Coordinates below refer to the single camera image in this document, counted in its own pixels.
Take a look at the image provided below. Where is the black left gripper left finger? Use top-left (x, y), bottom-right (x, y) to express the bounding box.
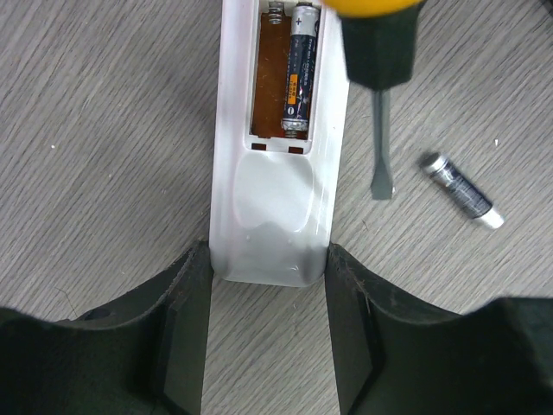
top-left (1, 241), bottom-right (213, 414)

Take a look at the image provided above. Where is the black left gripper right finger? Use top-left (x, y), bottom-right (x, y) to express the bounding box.
top-left (325, 244), bottom-right (552, 414)

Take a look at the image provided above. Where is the aaa battery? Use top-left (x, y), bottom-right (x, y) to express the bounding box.
top-left (281, 2), bottom-right (321, 137)
top-left (421, 152), bottom-right (505, 230)

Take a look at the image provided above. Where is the long white remote control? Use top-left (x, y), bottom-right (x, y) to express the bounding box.
top-left (209, 1), bottom-right (349, 287)

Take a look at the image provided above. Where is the orange handle screwdriver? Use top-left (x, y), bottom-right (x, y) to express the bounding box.
top-left (323, 0), bottom-right (424, 201)

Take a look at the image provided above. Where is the AAA battery in remote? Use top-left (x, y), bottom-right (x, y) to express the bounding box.
top-left (281, 2), bottom-right (321, 137)

